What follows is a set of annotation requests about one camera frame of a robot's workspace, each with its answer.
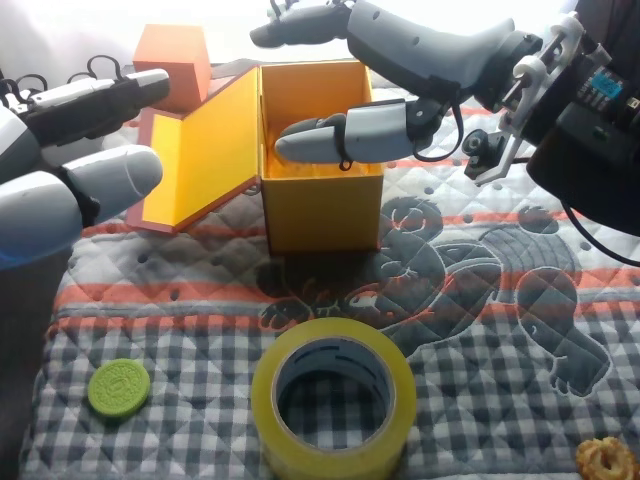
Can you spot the green sandwich cookie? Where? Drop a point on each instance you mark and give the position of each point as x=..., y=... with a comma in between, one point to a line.
x=119, y=390

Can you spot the orange cube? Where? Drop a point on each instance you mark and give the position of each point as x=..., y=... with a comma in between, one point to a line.
x=172, y=50

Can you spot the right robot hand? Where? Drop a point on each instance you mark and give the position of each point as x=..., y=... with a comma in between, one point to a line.
x=425, y=55

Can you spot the grey quilt with bear print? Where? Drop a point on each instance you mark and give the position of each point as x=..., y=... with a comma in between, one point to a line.
x=475, y=360

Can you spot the yellow box with red lid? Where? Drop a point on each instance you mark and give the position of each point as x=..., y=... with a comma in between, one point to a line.
x=320, y=215

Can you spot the yellow tape roll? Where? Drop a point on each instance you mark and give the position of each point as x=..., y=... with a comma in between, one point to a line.
x=340, y=455

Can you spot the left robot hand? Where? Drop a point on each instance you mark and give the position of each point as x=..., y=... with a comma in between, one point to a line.
x=40, y=210

